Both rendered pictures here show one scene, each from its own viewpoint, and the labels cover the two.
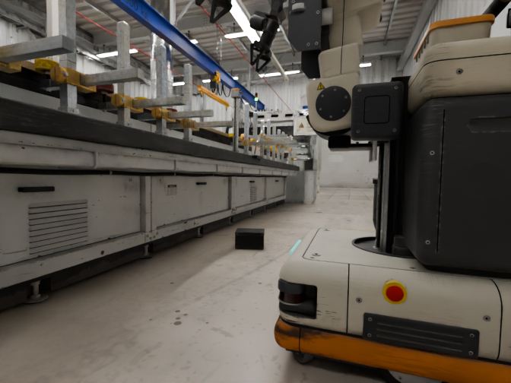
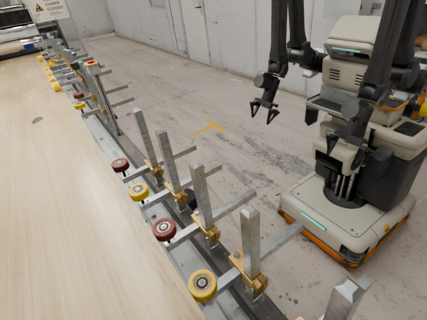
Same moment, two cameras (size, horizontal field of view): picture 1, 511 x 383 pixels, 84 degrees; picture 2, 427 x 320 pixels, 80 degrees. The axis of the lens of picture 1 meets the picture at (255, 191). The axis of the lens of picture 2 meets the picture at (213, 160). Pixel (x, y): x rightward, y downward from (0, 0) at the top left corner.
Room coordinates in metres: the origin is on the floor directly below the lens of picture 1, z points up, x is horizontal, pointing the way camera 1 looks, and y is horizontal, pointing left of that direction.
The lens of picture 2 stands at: (0.75, 0.99, 1.60)
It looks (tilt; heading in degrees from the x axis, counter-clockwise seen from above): 36 degrees down; 312
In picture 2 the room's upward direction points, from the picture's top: 8 degrees counter-clockwise
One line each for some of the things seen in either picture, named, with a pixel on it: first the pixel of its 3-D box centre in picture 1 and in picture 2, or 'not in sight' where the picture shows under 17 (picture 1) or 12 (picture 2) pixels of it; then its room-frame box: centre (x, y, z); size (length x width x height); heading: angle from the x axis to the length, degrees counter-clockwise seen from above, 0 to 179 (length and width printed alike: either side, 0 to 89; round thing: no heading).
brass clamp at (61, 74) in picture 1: (74, 80); (247, 271); (1.00, 0.63, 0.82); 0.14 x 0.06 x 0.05; 162
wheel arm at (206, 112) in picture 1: (174, 115); (183, 185); (1.47, 0.42, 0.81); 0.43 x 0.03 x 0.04; 72
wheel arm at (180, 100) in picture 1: (140, 104); (213, 217); (1.24, 0.50, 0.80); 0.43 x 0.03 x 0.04; 72
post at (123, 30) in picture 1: (123, 80); (205, 214); (1.21, 0.56, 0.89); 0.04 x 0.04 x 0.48; 72
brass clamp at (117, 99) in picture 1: (128, 103); (205, 226); (1.24, 0.56, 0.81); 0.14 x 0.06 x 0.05; 162
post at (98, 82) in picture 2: (236, 125); (108, 106); (2.39, 0.17, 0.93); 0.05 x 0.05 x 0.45; 72
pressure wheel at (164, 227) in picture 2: (104, 95); (166, 235); (1.30, 0.69, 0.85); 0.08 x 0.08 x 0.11
